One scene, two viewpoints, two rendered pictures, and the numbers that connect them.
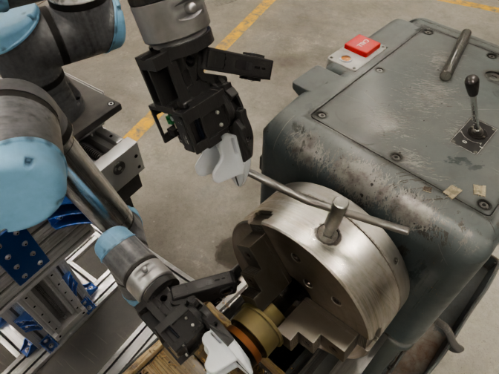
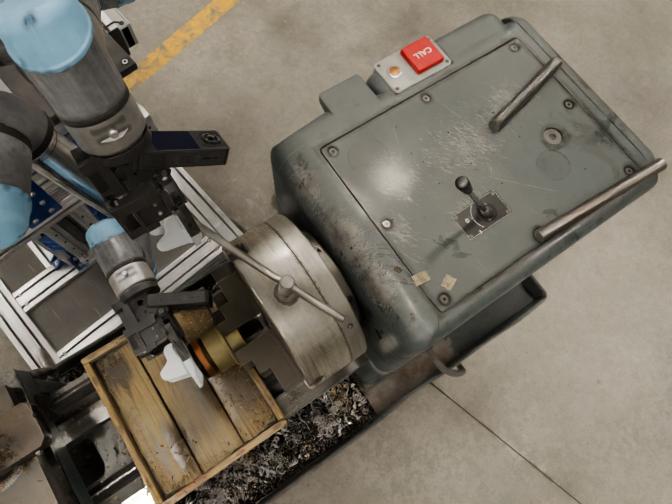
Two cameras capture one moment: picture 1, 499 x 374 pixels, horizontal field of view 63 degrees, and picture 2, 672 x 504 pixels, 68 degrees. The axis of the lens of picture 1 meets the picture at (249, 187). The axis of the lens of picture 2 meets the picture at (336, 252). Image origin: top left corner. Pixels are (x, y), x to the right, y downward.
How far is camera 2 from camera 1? 37 cm
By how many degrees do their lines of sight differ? 21
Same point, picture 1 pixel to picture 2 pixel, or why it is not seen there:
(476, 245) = (417, 336)
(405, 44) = (476, 62)
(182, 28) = (105, 148)
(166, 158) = (241, 60)
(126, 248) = (112, 247)
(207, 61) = (142, 163)
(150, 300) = (126, 302)
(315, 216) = (281, 271)
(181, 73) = (114, 173)
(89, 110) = not seen: hidden behind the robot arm
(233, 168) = (181, 239)
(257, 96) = not seen: outside the picture
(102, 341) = not seen: hidden behind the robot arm
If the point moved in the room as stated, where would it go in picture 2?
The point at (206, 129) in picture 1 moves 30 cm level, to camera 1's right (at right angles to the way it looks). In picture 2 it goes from (140, 220) to (384, 275)
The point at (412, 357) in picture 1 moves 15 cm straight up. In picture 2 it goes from (416, 366) to (427, 360)
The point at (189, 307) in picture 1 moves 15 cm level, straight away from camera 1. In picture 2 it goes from (158, 319) to (157, 240)
